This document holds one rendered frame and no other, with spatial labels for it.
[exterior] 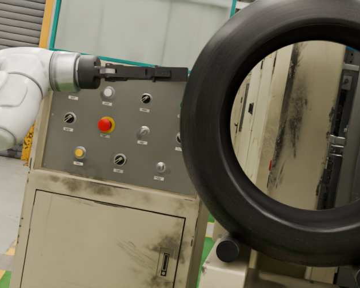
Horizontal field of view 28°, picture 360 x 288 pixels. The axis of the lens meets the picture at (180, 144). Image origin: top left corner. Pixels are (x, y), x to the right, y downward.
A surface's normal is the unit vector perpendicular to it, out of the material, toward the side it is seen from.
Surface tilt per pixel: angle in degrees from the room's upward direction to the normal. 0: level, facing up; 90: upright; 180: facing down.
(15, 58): 46
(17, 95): 59
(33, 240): 90
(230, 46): 85
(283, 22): 81
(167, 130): 90
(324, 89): 90
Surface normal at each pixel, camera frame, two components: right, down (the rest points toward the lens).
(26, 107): 0.80, -0.35
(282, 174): -0.14, 0.03
